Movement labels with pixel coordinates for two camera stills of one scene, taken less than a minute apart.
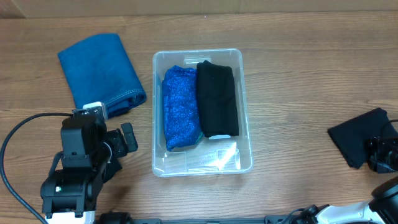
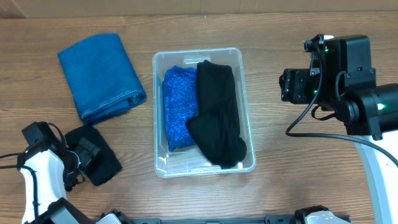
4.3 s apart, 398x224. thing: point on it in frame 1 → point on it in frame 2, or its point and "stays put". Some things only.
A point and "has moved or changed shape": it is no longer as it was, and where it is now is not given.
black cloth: (351, 136) has moved or changed shape
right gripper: (380, 154) → (286, 86)
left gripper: (122, 148) → (87, 150)
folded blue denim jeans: (97, 69) stays put
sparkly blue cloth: (182, 121) stays put
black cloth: (217, 98) stays put
